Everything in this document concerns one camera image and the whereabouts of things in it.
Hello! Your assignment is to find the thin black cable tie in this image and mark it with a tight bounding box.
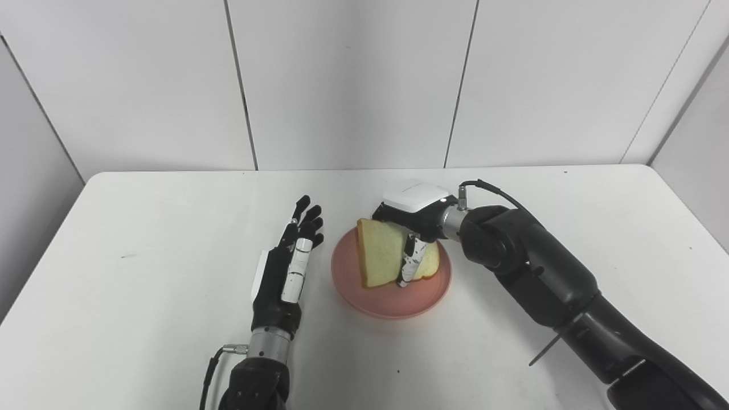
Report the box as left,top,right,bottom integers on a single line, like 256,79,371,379
529,333,564,366

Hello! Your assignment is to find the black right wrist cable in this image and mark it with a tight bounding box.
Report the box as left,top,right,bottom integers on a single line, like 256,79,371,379
458,179,530,217

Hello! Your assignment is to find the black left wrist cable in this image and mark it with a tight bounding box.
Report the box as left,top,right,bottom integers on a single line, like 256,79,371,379
199,344,249,410

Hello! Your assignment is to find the slice of white bread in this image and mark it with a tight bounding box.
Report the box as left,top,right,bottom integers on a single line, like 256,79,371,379
357,218,441,289

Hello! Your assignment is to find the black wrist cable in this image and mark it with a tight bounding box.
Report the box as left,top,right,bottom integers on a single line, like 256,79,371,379
458,179,530,217
199,344,249,410

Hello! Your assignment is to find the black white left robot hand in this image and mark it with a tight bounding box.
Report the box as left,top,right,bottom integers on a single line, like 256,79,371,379
251,195,324,339

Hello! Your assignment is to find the pink round plate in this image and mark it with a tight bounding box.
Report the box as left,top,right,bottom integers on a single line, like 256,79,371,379
331,231,453,319

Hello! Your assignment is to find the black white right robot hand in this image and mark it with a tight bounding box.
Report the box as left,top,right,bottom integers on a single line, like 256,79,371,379
372,179,458,288

